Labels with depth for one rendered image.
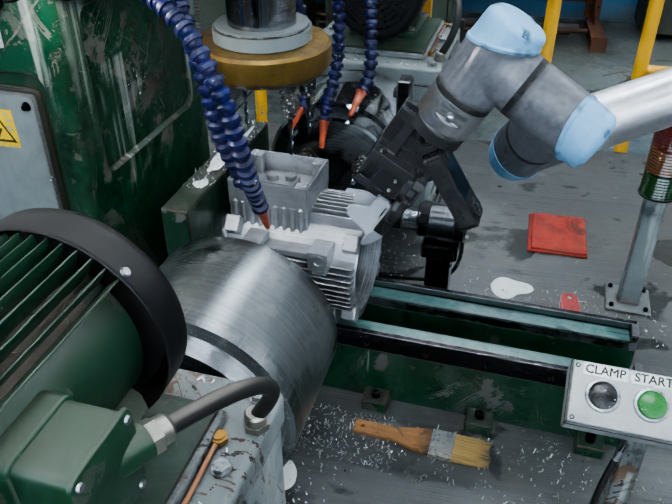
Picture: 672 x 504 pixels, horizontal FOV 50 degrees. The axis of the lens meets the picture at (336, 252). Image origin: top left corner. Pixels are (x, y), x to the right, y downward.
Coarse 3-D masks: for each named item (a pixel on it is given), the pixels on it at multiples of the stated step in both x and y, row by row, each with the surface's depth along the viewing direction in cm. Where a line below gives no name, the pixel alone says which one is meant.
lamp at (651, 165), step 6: (654, 150) 117; (660, 150) 116; (648, 156) 119; (654, 156) 117; (660, 156) 116; (666, 156) 115; (648, 162) 119; (654, 162) 117; (660, 162) 116; (666, 162) 116; (648, 168) 119; (654, 168) 118; (660, 168) 117; (666, 168) 116; (654, 174) 118; (660, 174) 117; (666, 174) 117
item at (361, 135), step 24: (360, 72) 132; (336, 96) 123; (384, 96) 127; (312, 120) 123; (336, 120) 121; (360, 120) 120; (384, 120) 121; (288, 144) 127; (312, 144) 125; (336, 144) 124; (360, 144) 122; (336, 168) 126
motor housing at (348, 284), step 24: (336, 192) 107; (312, 216) 103; (336, 216) 102; (288, 240) 104; (312, 240) 103; (336, 240) 102; (336, 264) 101; (360, 264) 117; (336, 288) 102; (360, 288) 114; (360, 312) 110
